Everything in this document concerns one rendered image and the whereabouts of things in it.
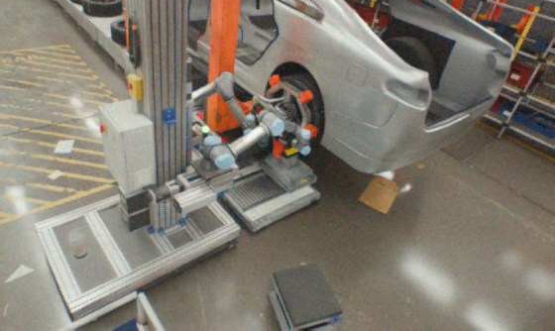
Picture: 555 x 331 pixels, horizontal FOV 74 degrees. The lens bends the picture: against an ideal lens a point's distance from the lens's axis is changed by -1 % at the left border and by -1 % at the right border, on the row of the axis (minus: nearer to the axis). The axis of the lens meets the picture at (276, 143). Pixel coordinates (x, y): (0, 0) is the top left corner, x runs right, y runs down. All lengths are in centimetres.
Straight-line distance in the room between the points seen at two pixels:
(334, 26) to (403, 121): 88
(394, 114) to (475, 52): 173
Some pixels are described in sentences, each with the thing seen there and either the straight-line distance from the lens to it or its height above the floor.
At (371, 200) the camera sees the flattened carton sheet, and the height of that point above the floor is 1.
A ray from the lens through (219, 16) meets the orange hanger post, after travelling 314.
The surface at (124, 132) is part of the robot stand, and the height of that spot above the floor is 122.
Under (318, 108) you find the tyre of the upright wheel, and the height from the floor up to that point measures 103.
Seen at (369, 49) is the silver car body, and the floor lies 166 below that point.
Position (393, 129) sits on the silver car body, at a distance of 278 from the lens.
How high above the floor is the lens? 247
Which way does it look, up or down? 34 degrees down
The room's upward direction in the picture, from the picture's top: 10 degrees clockwise
